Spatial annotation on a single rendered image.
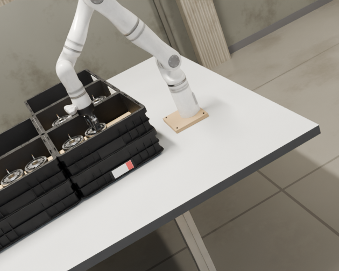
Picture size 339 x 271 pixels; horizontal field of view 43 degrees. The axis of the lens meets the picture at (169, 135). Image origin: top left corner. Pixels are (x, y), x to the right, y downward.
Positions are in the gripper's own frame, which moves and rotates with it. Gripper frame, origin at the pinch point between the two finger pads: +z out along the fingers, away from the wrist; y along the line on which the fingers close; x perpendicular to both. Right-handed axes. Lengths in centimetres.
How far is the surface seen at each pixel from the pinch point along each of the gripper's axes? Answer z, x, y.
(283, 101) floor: 84, -147, 63
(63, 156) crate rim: -6.7, 19.3, -17.4
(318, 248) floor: 85, -57, -52
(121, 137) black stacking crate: -0.9, -3.9, -18.5
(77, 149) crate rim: -6.4, 13.5, -17.8
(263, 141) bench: 15, -45, -53
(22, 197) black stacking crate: 0.1, 39.7, -15.5
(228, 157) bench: 15, -31, -49
